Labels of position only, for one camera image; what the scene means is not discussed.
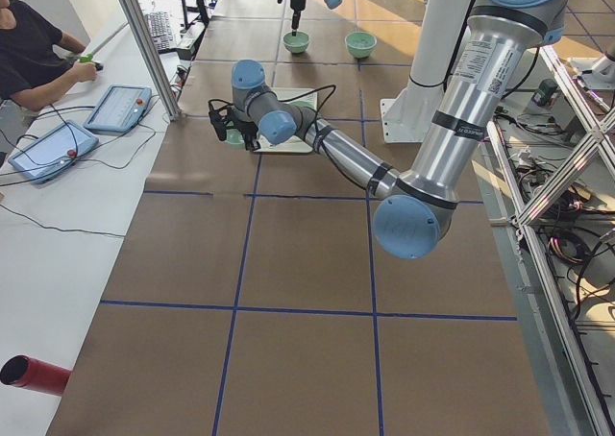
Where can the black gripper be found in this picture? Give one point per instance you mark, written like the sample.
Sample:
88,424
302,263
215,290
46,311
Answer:
296,2
248,133

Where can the cream bear print tray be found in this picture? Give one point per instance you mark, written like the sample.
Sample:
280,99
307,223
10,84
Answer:
293,145

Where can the green bowl with ice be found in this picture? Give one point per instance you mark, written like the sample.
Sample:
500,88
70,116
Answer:
360,45

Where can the green bowl on tray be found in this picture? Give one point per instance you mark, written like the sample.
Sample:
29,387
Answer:
301,105

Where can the blue teach pendant far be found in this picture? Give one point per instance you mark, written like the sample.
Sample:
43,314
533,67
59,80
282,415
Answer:
119,109

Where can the blue teach pendant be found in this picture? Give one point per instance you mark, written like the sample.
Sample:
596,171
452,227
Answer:
119,109
54,152

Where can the black keyboard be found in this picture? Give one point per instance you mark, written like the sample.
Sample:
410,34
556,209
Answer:
160,31

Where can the blue teach pendant near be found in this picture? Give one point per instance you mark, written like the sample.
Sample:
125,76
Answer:
54,152

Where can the seated person black shirt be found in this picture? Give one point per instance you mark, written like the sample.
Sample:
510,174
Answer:
32,74

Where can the red cylinder tube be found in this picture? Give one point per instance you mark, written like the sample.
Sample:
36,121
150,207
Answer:
32,374

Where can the aluminium frame column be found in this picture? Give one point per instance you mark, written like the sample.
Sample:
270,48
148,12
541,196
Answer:
151,57

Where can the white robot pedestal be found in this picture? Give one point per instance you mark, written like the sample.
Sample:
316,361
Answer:
407,118

